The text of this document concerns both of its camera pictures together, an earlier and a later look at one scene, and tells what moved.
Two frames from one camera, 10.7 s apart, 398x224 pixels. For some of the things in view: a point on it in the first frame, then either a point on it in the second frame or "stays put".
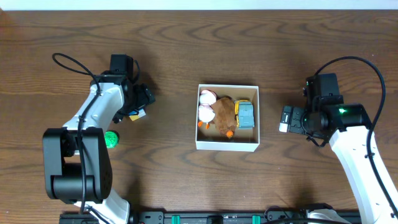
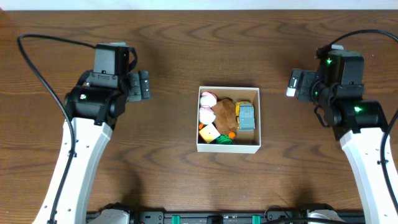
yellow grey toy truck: x=244 y=112 stays put
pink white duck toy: x=207 y=99 stays put
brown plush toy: x=225 y=119 stays put
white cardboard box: x=244 y=140 stays put
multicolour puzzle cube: x=134 y=115 → x=207 y=133
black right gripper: x=296 y=123 → x=309 y=78
